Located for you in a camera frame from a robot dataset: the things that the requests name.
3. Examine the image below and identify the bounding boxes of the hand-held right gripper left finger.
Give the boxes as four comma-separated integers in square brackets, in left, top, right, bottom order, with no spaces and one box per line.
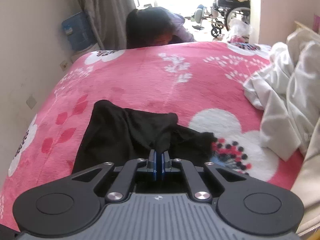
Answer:
[71,149,158,203]

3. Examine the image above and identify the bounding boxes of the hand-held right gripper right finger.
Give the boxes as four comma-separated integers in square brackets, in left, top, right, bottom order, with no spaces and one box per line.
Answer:
[161,151,247,202]

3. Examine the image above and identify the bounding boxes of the white water dispenser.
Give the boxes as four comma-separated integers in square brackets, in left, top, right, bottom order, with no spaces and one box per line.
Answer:
[70,43,101,63]

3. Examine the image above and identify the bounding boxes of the black t-shirt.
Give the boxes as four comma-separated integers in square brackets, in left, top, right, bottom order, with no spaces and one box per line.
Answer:
[71,99,218,196]

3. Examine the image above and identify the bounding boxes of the cream white garment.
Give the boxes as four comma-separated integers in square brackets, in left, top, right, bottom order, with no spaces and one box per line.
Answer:
[243,40,320,162]

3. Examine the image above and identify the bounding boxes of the grey curtain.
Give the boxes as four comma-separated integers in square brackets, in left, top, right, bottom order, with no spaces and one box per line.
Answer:
[71,0,138,51]

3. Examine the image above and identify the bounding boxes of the wheelchair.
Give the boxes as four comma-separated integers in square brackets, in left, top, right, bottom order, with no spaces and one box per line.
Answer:
[191,0,251,38]

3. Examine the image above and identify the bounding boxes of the blank wall plate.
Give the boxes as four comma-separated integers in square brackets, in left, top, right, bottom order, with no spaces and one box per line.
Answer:
[26,94,38,109]

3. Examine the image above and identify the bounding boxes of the blue water bottle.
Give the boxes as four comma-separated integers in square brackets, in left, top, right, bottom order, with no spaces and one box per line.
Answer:
[61,11,95,52]

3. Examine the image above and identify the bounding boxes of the pink floral blanket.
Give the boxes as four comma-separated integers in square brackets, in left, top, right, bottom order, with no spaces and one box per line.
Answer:
[0,41,305,233]

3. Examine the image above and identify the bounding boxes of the white plastic bag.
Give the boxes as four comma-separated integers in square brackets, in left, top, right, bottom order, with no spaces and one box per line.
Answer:
[226,17,252,43]

